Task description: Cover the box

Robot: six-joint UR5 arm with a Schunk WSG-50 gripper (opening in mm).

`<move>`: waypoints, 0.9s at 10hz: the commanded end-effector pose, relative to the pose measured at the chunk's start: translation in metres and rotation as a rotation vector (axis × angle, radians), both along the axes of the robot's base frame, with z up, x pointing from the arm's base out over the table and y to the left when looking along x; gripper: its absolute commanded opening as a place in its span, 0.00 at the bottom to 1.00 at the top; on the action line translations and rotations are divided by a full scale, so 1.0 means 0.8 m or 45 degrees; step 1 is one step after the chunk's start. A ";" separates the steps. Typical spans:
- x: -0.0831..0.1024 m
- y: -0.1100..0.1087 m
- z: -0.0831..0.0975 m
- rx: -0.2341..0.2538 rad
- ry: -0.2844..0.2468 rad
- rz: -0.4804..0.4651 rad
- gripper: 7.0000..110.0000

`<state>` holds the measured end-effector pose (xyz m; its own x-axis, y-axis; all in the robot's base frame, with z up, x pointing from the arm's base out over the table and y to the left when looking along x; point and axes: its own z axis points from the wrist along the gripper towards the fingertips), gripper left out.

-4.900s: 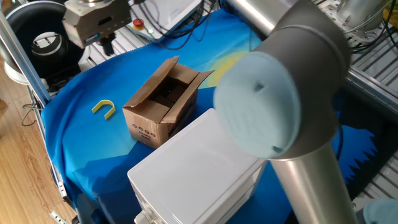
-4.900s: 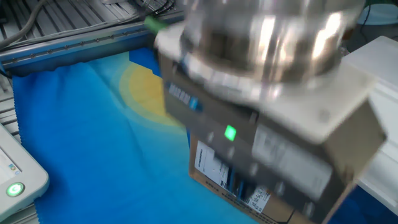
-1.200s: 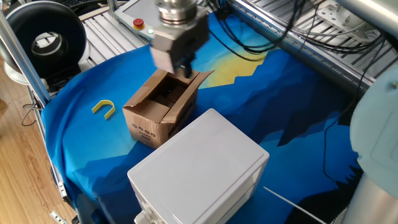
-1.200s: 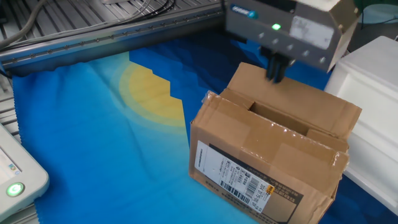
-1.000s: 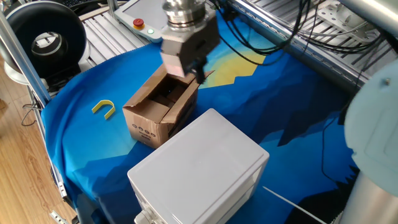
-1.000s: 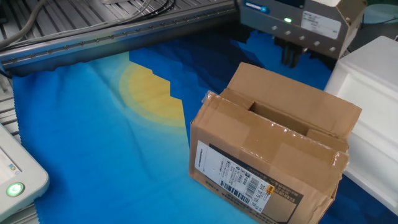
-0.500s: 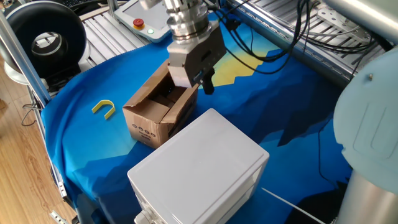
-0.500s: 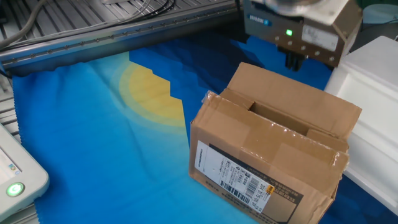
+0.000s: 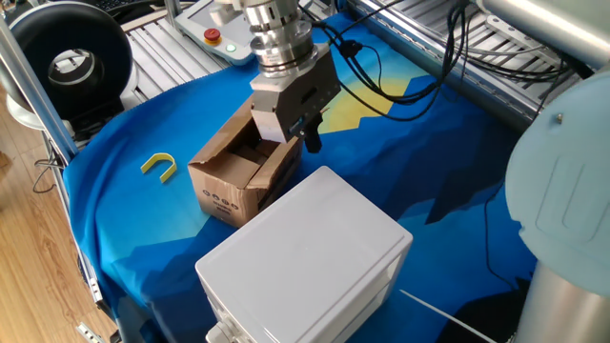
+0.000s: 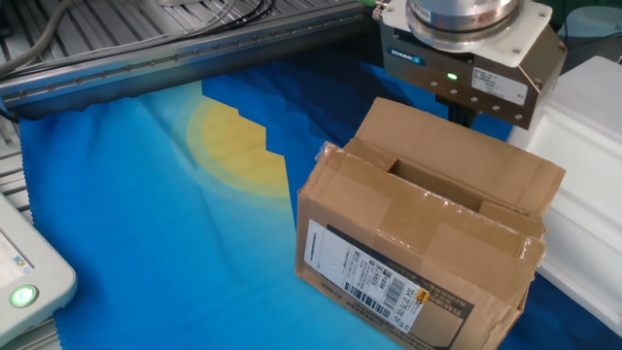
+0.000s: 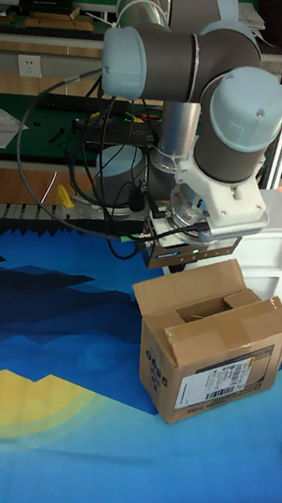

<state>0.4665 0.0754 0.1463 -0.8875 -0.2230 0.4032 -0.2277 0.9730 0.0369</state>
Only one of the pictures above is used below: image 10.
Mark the white plastic drawer cabinet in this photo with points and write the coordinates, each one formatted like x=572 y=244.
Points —
x=583 y=194

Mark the blue mountain print cloth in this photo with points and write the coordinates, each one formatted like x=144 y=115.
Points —
x=121 y=194

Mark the brown cardboard box with flaps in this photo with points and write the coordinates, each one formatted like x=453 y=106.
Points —
x=413 y=243

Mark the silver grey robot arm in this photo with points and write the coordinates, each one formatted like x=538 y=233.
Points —
x=461 y=19

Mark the aluminium table edge rail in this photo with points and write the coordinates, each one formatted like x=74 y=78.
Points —
x=146 y=73

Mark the silver grey gripper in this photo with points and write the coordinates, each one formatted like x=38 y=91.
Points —
x=466 y=82

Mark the white teach pendant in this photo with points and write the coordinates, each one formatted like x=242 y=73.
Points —
x=39 y=287

